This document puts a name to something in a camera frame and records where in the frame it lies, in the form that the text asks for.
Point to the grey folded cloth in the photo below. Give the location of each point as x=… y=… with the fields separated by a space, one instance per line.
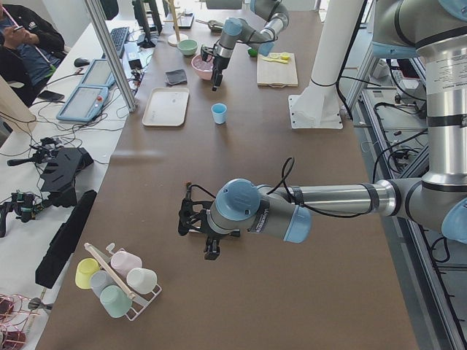
x=176 y=77

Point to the green cup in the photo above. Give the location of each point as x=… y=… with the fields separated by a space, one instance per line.
x=115 y=301

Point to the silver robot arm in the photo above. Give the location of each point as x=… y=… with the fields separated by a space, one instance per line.
x=237 y=30
x=432 y=30

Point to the pink bowl of ice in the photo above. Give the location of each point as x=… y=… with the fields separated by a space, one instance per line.
x=203 y=69

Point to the bamboo cutting board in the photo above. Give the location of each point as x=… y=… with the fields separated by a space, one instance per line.
x=277 y=75

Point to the cream rabbit tray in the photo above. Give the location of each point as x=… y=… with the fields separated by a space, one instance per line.
x=166 y=107

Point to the pink cup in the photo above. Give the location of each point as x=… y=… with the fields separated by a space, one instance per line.
x=123 y=262

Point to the black keyboard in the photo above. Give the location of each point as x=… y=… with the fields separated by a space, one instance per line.
x=119 y=37

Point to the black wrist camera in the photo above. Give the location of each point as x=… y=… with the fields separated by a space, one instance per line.
x=190 y=212
x=207 y=53

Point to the white cup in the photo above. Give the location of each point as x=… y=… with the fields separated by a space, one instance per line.
x=142 y=280

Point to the black smartphone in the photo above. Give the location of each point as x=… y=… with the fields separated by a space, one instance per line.
x=47 y=95

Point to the green lime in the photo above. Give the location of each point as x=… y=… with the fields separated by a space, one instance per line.
x=252 y=53

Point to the grey cup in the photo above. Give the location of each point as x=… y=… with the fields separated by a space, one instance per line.
x=99 y=281

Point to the yellow cup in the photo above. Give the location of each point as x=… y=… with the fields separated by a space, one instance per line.
x=85 y=269

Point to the seated person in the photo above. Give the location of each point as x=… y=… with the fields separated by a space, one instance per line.
x=31 y=50

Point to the green ceramic bowl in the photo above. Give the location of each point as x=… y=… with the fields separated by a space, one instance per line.
x=188 y=47

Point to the yellow plastic knife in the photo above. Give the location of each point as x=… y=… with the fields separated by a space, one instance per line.
x=276 y=60

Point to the blue teach pendant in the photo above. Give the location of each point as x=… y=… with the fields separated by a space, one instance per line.
x=84 y=104
x=99 y=73

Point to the white cup rack with cups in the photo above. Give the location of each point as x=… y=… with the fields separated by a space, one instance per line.
x=140 y=302

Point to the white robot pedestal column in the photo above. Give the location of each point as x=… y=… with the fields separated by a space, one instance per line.
x=324 y=65

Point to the black foam bar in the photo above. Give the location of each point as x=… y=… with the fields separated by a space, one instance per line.
x=64 y=242

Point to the aluminium frame post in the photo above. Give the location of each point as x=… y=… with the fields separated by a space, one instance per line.
x=98 y=20

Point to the steel ice scoop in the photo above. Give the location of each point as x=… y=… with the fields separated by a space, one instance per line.
x=213 y=25

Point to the black computer mouse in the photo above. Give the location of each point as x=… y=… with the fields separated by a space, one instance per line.
x=81 y=62

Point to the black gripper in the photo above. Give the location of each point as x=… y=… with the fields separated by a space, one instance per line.
x=213 y=235
x=218 y=65

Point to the wooden cup tree stand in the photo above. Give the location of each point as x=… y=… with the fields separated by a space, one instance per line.
x=177 y=37

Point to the black slotted stand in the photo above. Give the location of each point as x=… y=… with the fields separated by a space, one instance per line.
x=59 y=175

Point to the light blue plastic cup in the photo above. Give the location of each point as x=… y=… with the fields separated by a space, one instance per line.
x=219 y=113

